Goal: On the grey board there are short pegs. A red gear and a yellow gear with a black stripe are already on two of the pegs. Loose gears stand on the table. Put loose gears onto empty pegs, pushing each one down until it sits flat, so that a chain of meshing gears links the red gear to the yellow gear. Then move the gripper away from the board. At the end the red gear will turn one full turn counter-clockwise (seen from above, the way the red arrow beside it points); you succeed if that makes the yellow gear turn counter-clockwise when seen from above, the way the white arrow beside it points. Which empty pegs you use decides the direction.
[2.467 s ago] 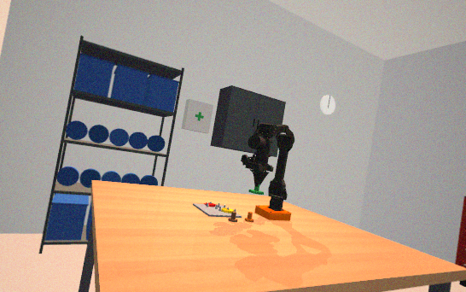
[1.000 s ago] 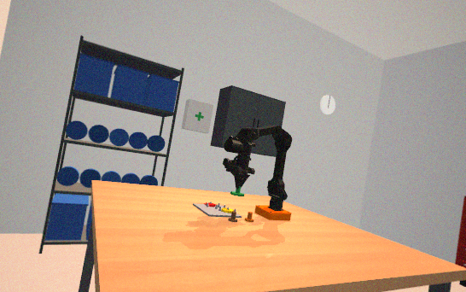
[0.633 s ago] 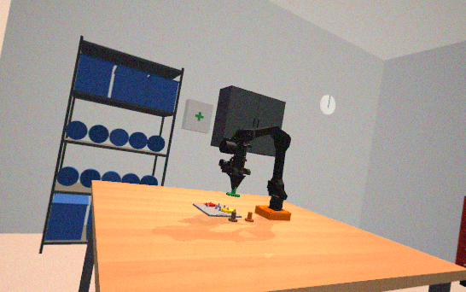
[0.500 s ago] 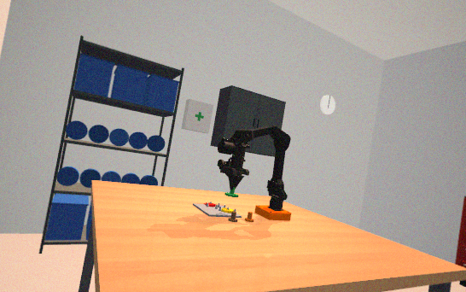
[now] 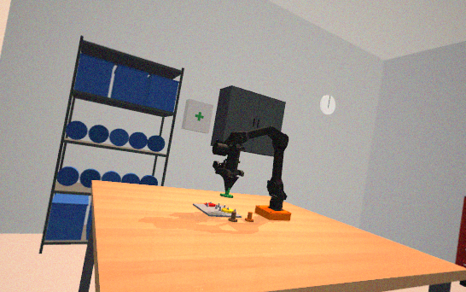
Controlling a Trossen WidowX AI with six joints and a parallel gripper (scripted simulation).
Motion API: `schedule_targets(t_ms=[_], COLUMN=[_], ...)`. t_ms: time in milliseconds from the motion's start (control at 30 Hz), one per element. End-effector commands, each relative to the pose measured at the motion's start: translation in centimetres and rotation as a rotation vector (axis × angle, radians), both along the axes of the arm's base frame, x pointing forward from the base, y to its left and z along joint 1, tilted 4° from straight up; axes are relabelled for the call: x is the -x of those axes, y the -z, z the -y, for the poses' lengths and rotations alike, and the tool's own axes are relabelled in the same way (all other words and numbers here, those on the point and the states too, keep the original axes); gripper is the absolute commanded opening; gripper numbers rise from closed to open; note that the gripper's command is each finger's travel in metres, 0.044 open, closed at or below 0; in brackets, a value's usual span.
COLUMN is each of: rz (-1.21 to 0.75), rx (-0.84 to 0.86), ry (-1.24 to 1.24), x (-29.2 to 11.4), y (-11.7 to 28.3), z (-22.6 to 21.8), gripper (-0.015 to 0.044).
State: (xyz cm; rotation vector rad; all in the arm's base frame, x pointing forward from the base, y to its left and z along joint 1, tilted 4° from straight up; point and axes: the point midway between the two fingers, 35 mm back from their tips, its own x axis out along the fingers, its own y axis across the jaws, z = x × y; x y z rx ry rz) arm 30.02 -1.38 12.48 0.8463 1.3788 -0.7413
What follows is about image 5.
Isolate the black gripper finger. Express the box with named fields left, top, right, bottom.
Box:
left=229, top=176, right=239, bottom=189
left=220, top=175, right=234, bottom=190

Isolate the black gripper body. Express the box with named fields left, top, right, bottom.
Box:
left=215, top=157, right=244, bottom=177

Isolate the green gear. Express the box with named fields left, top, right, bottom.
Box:
left=220, top=188, right=234, bottom=198

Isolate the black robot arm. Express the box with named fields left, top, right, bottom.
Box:
left=213, top=126, right=288, bottom=211

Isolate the orange gear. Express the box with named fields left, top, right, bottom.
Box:
left=244, top=212, right=253, bottom=222

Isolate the brown gear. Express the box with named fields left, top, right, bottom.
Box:
left=228, top=212, right=238, bottom=222

